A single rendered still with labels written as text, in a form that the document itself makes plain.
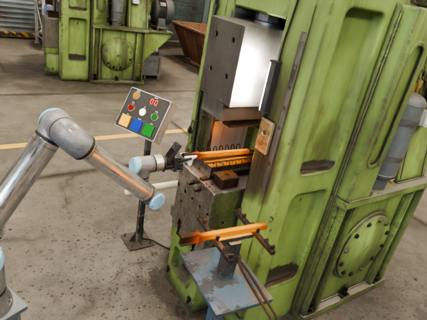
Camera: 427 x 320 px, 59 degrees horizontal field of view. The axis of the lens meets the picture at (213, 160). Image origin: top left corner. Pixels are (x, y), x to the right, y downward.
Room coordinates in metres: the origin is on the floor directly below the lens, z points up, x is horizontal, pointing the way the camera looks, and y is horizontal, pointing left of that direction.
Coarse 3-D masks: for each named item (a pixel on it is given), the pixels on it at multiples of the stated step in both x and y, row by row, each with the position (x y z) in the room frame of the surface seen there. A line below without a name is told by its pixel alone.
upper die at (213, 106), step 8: (208, 96) 2.01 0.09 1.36; (208, 104) 2.00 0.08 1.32; (216, 104) 1.94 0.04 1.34; (208, 112) 1.99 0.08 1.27; (216, 112) 1.93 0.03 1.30; (224, 112) 1.90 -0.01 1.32; (232, 112) 1.93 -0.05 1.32; (240, 112) 1.97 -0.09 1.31; (248, 112) 2.00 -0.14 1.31; (256, 112) 2.04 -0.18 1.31; (224, 120) 1.91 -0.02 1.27; (232, 120) 1.94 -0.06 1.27
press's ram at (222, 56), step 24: (216, 24) 2.04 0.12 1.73; (240, 24) 1.89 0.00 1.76; (216, 48) 2.01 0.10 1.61; (240, 48) 1.86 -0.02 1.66; (264, 48) 1.94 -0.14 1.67; (216, 72) 1.98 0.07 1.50; (240, 72) 1.87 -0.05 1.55; (264, 72) 1.96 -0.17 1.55; (216, 96) 1.95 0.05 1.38; (240, 96) 1.89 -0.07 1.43
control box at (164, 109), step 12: (132, 96) 2.39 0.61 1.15; (144, 96) 2.36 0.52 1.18; (156, 96) 2.33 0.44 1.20; (144, 108) 2.31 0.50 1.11; (156, 108) 2.28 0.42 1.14; (168, 108) 2.26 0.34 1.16; (132, 120) 2.28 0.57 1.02; (144, 120) 2.26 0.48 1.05; (156, 120) 2.23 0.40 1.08; (168, 120) 2.27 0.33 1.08; (132, 132) 2.24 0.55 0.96; (156, 132) 2.18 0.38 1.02
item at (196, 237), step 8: (248, 224) 1.45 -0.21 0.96; (256, 224) 1.46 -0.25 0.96; (264, 224) 1.48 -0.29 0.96; (192, 232) 1.30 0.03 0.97; (200, 232) 1.32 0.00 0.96; (208, 232) 1.33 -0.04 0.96; (216, 232) 1.34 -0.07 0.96; (224, 232) 1.35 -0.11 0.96; (232, 232) 1.37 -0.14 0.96; (240, 232) 1.40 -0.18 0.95; (184, 240) 1.26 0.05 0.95; (192, 240) 1.28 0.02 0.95; (200, 240) 1.28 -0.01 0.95
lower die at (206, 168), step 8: (200, 160) 1.99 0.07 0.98; (224, 160) 2.00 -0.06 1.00; (232, 160) 2.04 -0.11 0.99; (240, 160) 2.06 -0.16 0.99; (248, 160) 2.09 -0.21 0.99; (200, 168) 1.97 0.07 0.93; (208, 168) 1.91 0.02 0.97; (224, 168) 1.95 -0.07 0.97; (232, 168) 1.98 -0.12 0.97; (208, 176) 1.90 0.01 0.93
